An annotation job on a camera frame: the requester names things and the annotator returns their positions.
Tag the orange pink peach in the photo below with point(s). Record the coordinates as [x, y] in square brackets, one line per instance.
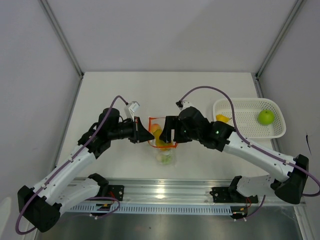
[155, 127]

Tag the white slotted cable duct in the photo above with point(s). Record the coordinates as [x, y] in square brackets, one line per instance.
[166, 209]

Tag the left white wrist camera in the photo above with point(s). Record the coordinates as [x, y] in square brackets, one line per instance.
[131, 108]

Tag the aluminium mounting rail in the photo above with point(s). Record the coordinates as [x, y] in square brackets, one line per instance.
[162, 192]

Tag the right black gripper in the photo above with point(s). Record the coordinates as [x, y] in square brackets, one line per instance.
[172, 122]

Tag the left aluminium frame post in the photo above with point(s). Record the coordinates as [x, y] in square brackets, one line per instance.
[52, 19]

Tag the aluminium frame post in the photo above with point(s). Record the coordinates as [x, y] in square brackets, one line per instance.
[285, 27]
[52, 19]

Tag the right aluminium frame post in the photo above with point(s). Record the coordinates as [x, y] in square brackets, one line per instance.
[285, 27]

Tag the white cauliflower with leaves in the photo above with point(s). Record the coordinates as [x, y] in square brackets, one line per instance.
[164, 157]

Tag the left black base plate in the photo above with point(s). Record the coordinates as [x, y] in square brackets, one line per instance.
[113, 191]

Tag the yellow green mango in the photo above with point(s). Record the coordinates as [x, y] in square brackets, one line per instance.
[158, 141]

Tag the clear zip top bag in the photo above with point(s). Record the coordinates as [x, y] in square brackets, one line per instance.
[152, 143]

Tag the green apple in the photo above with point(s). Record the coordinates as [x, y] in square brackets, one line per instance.
[266, 117]

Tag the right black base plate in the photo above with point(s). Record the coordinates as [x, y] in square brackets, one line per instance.
[225, 195]

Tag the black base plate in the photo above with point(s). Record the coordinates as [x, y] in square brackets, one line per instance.
[225, 195]
[113, 191]

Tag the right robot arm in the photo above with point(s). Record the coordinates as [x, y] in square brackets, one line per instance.
[285, 179]

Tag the white perforated plastic basket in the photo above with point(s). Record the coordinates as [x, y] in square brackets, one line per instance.
[255, 118]

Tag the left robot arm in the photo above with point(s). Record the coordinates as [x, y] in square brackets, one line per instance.
[45, 202]

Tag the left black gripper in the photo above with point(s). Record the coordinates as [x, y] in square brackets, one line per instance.
[139, 133]

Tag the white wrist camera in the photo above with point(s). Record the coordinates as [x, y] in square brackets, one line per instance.
[183, 104]
[131, 108]

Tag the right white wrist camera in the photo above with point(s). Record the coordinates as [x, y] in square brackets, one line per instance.
[183, 104]

